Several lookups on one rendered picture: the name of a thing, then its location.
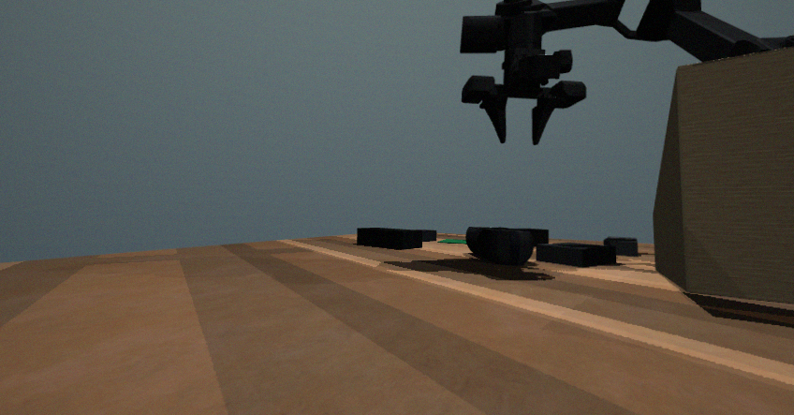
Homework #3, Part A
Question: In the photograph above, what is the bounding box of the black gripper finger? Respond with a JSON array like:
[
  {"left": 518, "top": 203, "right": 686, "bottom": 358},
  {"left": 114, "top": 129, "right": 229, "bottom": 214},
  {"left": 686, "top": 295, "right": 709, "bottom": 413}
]
[
  {"left": 533, "top": 97, "right": 566, "bottom": 145},
  {"left": 479, "top": 95, "right": 507, "bottom": 143}
]

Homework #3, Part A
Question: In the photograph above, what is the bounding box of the green flat rectangular block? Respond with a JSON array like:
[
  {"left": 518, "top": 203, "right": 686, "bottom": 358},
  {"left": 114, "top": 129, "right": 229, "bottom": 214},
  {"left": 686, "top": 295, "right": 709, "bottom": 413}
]
[{"left": 438, "top": 239, "right": 467, "bottom": 245}]

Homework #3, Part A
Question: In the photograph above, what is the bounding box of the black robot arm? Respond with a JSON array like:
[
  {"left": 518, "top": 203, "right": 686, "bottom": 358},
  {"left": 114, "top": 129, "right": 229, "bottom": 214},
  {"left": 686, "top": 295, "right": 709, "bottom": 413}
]
[{"left": 460, "top": 0, "right": 794, "bottom": 87}]

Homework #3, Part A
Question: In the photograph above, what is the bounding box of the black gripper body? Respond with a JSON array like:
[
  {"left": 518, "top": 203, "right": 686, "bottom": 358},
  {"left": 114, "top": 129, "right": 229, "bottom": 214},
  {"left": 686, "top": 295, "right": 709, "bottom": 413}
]
[{"left": 462, "top": 42, "right": 587, "bottom": 109}]

